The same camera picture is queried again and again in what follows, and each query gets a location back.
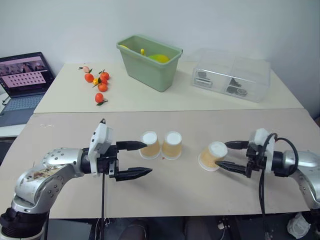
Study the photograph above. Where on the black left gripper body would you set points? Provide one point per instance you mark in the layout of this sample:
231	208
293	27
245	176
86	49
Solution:
110	166

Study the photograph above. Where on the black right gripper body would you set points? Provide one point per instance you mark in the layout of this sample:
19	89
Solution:
255	160

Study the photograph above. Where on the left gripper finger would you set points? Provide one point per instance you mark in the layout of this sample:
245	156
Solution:
130	145
135	173

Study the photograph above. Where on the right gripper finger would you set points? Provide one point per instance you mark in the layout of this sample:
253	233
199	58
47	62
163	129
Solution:
232	167
237	144

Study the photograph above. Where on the orange paper cup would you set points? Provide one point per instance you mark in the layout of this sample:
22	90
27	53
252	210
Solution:
210	156
150	147
172	147

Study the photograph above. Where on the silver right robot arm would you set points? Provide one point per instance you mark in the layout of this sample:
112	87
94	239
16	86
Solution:
305	170

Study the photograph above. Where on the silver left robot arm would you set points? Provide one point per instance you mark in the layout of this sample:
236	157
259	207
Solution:
37	180

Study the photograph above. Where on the black round parts in drawer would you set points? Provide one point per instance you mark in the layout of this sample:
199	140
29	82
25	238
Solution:
236	88

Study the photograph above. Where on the orange toy tangerine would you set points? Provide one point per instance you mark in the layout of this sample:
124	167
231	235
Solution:
102	87
104	81
99	97
105	75
89	77

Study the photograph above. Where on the dark rounded shape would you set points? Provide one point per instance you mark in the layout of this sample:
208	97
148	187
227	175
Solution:
132	231

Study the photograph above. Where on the clear plastic drawer box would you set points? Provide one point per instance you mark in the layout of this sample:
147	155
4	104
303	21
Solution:
232	75

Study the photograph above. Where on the small yellow toy citrus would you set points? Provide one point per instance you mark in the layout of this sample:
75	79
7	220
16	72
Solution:
95	81

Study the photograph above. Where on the green plastic bin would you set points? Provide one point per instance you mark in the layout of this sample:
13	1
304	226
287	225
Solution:
147	72

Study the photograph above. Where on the white crumpled object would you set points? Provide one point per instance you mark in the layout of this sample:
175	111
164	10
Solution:
298	226

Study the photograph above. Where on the pink toy peach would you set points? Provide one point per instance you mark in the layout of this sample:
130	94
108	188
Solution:
86	68

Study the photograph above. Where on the yellow-green toy fruit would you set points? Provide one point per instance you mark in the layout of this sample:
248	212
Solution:
160	58

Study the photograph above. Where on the small yellow toy piece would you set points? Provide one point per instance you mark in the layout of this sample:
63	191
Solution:
142	52

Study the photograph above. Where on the yellow toy banana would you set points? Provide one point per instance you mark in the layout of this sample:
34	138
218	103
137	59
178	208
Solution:
124	46

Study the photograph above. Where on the grey open laptop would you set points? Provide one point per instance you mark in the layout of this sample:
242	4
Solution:
22	85

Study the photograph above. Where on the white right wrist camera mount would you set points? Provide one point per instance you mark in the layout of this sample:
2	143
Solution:
261	136

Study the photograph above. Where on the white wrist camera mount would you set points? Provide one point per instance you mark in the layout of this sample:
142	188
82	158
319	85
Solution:
261	136
101	137

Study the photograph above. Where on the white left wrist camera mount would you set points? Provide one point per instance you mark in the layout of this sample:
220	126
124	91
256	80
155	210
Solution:
101	137

